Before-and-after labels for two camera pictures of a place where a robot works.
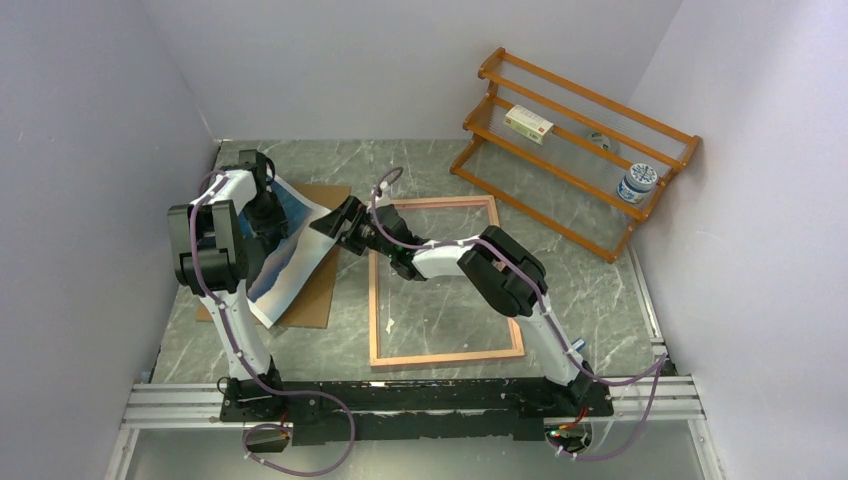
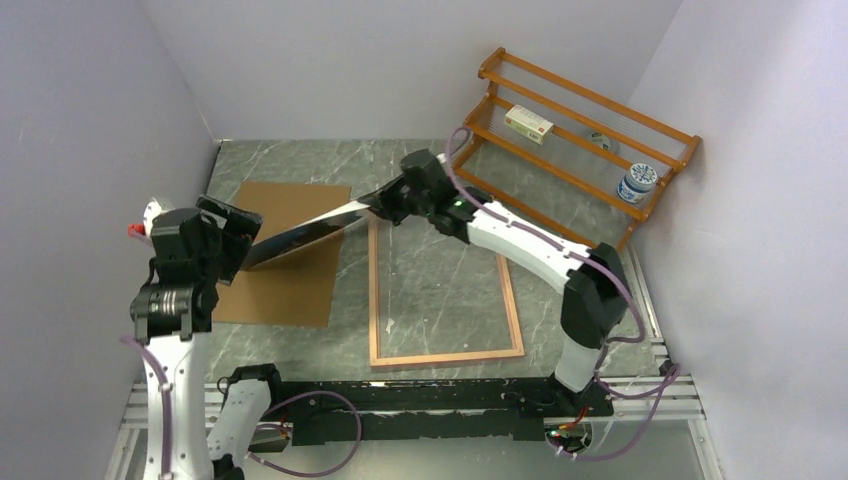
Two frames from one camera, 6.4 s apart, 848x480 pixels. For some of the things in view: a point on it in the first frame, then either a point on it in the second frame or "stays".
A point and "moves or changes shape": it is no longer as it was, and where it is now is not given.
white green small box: [528, 123] stays
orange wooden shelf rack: [581, 166] stays
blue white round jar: [637, 183] stays
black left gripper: [262, 229] → [238, 230]
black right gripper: [331, 224] → [387, 204]
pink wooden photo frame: [430, 202] stays
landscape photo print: [297, 258] moves or changes shape
